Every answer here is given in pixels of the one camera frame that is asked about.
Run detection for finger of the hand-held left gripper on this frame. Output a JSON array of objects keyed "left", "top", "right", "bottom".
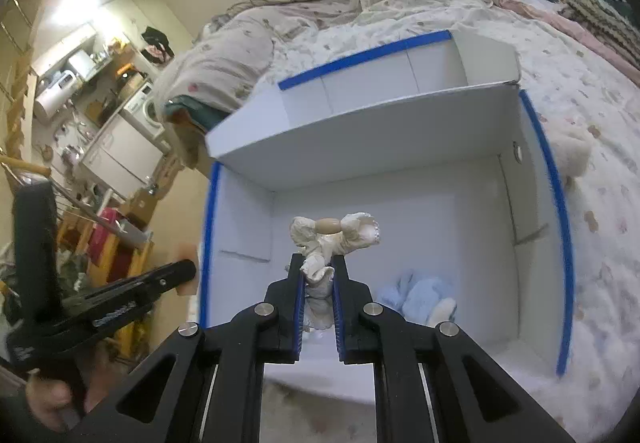
[{"left": 75, "top": 259, "right": 198, "bottom": 314}]

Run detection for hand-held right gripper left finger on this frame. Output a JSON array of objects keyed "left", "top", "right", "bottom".
[{"left": 65, "top": 253, "right": 307, "bottom": 443}]

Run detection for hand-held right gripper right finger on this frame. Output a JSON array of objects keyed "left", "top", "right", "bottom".
[{"left": 331, "top": 254, "right": 576, "bottom": 443}]

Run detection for white plush toy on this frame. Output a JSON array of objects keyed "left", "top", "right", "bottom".
[{"left": 290, "top": 212, "right": 382, "bottom": 331}]

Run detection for white box with blue edges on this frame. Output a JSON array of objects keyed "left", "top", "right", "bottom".
[{"left": 198, "top": 29, "right": 576, "bottom": 376}]

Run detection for person's left hand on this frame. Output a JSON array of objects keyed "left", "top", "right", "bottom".
[{"left": 25, "top": 347, "right": 122, "bottom": 433}]

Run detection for pink bag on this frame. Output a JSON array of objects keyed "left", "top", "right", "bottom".
[{"left": 89, "top": 208, "right": 127, "bottom": 270}]

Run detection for cardboard box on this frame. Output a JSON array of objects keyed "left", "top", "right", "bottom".
[{"left": 127, "top": 185, "right": 162, "bottom": 230}]

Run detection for light blue plush toy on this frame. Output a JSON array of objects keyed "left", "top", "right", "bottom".
[{"left": 376, "top": 269, "right": 458, "bottom": 328}]

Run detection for white refrigerator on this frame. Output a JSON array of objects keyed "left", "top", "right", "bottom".
[{"left": 80, "top": 115, "right": 167, "bottom": 198}]

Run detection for white water heater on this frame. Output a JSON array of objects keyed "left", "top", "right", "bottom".
[{"left": 34, "top": 72, "right": 77, "bottom": 124}]

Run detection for white washing machine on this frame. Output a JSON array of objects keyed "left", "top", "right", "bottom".
[{"left": 122, "top": 83, "right": 167, "bottom": 140}]

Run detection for black hanging clothes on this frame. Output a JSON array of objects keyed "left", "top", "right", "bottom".
[{"left": 141, "top": 26, "right": 176, "bottom": 64}]

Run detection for floral duvet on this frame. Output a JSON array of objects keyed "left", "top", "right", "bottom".
[{"left": 152, "top": 0, "right": 368, "bottom": 124}]

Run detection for bed with floral sheet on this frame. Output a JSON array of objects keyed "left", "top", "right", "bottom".
[{"left": 155, "top": 0, "right": 640, "bottom": 443}]

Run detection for beige plush toy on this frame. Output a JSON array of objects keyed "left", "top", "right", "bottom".
[{"left": 542, "top": 120, "right": 596, "bottom": 178}]

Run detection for pink cloth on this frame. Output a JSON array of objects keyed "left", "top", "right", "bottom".
[{"left": 450, "top": 0, "right": 621, "bottom": 68}]

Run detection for striped crocheted blanket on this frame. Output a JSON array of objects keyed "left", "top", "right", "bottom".
[{"left": 557, "top": 0, "right": 640, "bottom": 86}]

